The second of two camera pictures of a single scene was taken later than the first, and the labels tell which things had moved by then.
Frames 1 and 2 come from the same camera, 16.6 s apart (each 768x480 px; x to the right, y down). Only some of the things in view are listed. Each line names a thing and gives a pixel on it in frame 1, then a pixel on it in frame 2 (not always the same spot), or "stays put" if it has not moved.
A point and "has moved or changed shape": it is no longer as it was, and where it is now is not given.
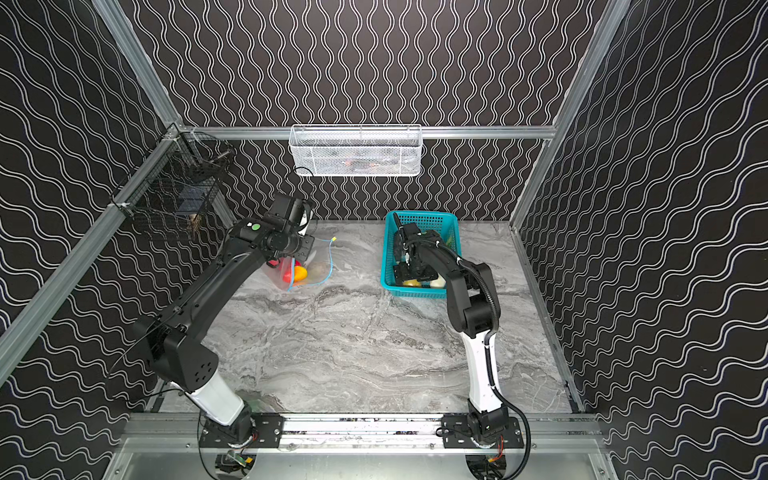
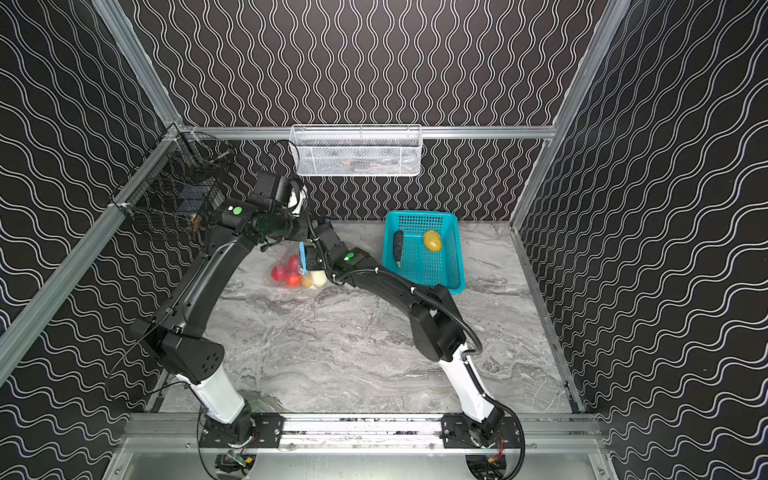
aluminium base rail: [181, 436] stays put
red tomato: [285, 267] has moved or changed shape
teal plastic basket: [445, 228] stays put
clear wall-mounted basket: [320, 150] stays put
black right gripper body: [405, 267] -> [314, 258]
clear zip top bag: [289, 273] stays put
